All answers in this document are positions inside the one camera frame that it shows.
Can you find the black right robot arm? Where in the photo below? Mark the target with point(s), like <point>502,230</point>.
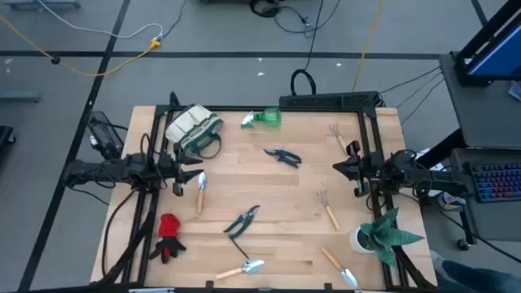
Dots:
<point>439,179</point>

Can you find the person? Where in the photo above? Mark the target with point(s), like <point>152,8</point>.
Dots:
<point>480,276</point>

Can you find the black power strip box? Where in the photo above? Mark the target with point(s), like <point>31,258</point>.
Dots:
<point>325,100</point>

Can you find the grey desk top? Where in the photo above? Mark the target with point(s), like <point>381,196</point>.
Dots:
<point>480,118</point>

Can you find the beige green canvas gardening bag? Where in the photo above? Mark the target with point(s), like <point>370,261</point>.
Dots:
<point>191,126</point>

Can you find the green plant in white pot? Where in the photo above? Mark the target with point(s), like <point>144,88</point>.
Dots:
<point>382,238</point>

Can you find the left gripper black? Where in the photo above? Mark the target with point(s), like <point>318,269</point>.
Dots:
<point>171,169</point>

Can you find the black floor object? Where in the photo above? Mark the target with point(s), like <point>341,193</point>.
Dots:
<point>5,140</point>

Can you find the green plastic spray bottle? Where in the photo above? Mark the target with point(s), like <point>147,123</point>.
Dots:
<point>268,118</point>

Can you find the black floor knob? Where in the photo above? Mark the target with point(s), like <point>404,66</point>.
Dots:
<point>55,60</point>

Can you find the red and black gardening gloves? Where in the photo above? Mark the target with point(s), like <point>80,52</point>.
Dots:
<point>169,228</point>

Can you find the backlit rainbow keyboard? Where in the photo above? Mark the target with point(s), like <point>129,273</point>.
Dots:
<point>496,181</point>

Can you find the black computer monitor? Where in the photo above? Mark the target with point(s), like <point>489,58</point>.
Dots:
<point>500,57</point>

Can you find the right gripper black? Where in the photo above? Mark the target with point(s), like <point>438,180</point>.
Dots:
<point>368,167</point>

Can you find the black caster wheel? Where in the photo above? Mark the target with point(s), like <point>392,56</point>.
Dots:
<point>463,244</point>

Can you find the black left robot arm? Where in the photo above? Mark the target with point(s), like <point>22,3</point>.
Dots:
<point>106,169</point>

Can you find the black power supply box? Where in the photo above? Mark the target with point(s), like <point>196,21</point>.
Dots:
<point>103,136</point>

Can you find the black desk leg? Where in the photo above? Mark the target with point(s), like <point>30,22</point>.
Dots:
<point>447,144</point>

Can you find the white and blue can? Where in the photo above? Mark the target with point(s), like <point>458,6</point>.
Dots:
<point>449,201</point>

